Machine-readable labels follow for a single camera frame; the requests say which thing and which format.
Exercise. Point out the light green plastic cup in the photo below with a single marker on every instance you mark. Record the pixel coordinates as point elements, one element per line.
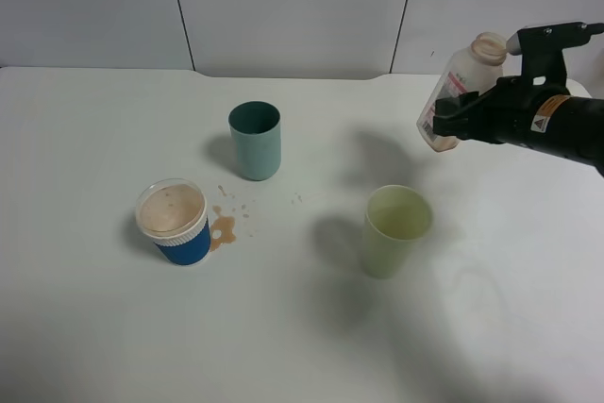
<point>395,219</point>

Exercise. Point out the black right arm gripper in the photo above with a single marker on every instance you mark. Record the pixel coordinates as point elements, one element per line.
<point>504,114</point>

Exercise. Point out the teal plastic cup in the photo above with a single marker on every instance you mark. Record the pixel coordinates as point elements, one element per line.
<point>255,130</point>

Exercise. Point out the brown drink spill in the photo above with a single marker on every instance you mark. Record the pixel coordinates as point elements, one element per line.
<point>253,216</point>

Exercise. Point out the clear plastic drink bottle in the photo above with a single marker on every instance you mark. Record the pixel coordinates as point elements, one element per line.
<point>474,68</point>

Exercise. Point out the blue cup with white rim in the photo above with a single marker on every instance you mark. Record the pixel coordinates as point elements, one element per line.
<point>173,214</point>

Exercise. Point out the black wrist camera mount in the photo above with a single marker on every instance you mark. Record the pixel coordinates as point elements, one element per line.
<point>541,48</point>

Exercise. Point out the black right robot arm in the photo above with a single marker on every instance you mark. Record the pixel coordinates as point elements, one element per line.
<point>544,118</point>

